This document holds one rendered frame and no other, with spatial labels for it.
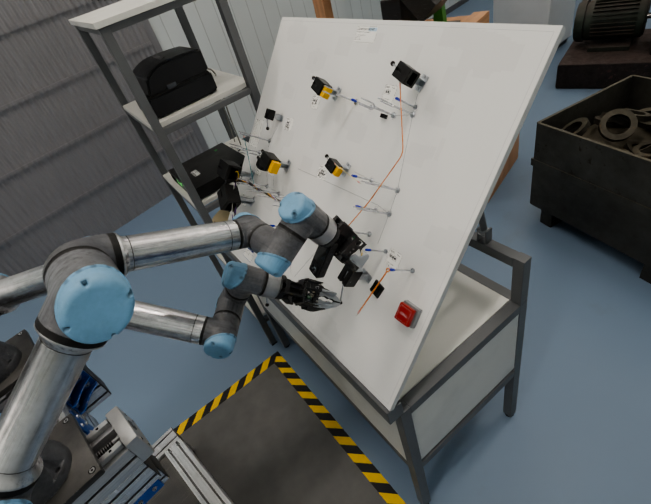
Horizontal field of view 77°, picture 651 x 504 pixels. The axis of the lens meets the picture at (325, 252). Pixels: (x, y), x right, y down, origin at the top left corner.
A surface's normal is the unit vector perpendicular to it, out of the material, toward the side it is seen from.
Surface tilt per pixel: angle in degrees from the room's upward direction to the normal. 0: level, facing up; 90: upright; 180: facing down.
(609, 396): 0
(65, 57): 90
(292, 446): 0
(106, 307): 86
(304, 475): 0
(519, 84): 50
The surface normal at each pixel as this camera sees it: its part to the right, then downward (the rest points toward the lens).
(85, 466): -0.25, -0.73
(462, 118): -0.75, -0.06
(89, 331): 0.68, 0.26
